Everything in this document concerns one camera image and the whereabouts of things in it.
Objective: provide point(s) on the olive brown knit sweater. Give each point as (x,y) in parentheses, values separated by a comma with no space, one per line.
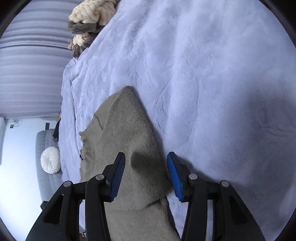
(141,210)

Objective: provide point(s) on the lavender plush bed blanket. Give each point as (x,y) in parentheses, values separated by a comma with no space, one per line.
(217,80)

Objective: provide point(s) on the white round pleated cushion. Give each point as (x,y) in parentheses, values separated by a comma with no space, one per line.
(50,160)

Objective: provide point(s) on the grey striped window blind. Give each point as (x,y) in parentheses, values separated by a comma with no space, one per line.
(34,53)

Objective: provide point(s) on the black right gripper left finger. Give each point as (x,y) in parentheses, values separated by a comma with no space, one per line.
(59,219)

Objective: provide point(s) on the beige brown striped clothes pile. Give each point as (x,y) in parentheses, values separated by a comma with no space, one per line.
(86,21)

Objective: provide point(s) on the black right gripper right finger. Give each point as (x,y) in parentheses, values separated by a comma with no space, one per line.
(209,203)

